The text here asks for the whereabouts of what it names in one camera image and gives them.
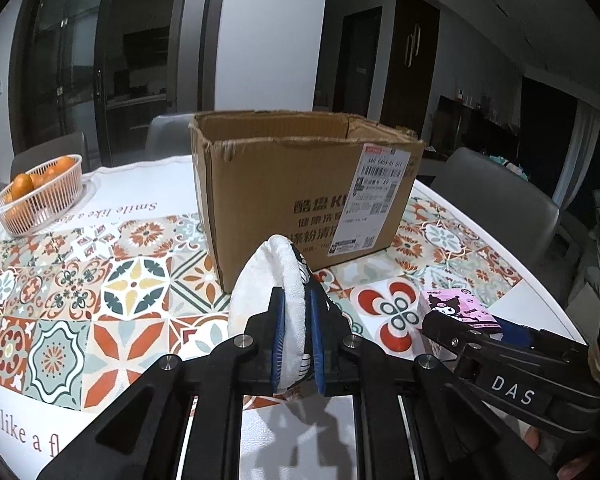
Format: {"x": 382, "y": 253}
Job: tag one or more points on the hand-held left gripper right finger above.
{"x": 317, "y": 345}

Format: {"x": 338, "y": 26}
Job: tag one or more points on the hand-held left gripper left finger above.
{"x": 278, "y": 345}

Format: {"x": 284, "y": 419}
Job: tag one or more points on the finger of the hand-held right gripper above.
{"x": 522, "y": 335}
{"x": 460, "y": 340}

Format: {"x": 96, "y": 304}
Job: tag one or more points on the pink cartoon tissue packet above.
{"x": 455, "y": 307}

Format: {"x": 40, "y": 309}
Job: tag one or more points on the black patterned cloth face mask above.
{"x": 292, "y": 280}

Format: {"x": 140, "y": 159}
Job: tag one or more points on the brown cardboard box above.
{"x": 280, "y": 200}

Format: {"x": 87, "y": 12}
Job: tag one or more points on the person's right hand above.
{"x": 575, "y": 470}

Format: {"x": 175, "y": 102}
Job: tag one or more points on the grey dining chair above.
{"x": 55, "y": 155}
{"x": 170, "y": 135}
{"x": 495, "y": 200}

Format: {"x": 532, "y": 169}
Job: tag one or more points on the patterned tile print tablecloth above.
{"x": 105, "y": 300}

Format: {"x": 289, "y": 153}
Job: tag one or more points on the black television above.
{"x": 455, "y": 120}

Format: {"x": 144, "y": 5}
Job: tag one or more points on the white plastic basket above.
{"x": 45, "y": 205}

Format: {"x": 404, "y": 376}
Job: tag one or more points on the tall dark wooden cabinet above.
{"x": 410, "y": 60}

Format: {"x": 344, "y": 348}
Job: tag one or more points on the dark interior door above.
{"x": 360, "y": 60}

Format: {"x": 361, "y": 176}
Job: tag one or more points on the pile of oranges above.
{"x": 27, "y": 182}

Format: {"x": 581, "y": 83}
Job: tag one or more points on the dark framed sliding glass door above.
{"x": 80, "y": 60}

